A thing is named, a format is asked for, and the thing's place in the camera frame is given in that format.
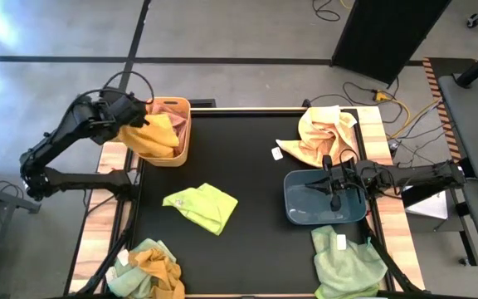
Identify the black cable loop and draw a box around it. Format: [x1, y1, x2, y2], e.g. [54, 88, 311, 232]
[0, 179, 25, 200]

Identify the cream peach towel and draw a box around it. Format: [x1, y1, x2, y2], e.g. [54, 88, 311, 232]
[271, 105, 359, 169]

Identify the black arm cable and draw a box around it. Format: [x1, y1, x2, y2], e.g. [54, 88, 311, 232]
[337, 148, 361, 168]
[103, 70, 156, 105]

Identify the orange black striped tape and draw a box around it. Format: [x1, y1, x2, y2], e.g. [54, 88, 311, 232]
[422, 56, 463, 164]

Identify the mustard yellow towel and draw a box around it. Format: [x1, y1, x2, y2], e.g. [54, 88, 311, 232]
[117, 112, 181, 159]

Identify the white box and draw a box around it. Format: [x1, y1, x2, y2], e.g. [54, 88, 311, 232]
[402, 184, 450, 221]

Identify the orange plastic basket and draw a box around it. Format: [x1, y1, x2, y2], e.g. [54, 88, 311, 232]
[136, 96, 193, 169]

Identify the black frame strut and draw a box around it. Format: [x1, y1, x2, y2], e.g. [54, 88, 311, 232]
[363, 230, 425, 294]
[75, 203, 139, 297]

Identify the yellow floor cable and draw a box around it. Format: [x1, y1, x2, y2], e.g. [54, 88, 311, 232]
[373, 89, 442, 140]

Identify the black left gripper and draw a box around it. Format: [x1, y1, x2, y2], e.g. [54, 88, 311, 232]
[104, 94, 151, 130]

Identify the black diagonal beam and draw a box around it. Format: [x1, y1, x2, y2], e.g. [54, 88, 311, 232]
[400, 182, 469, 208]

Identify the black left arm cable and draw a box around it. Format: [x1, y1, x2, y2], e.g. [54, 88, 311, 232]
[103, 70, 156, 105]

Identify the black floor cable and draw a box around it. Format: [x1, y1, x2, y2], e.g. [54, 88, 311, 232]
[311, 0, 343, 22]

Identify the blue plastic basket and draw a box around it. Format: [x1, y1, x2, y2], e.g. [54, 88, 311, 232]
[283, 168, 368, 226]

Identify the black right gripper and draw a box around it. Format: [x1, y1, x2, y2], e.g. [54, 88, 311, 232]
[304, 155, 375, 212]

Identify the black partition panel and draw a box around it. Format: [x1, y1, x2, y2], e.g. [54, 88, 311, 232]
[330, 0, 452, 86]

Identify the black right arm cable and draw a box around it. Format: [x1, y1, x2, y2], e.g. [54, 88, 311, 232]
[337, 148, 361, 168]

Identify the pale green towel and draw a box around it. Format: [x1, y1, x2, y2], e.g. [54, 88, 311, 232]
[310, 224, 389, 297]
[105, 238, 178, 299]

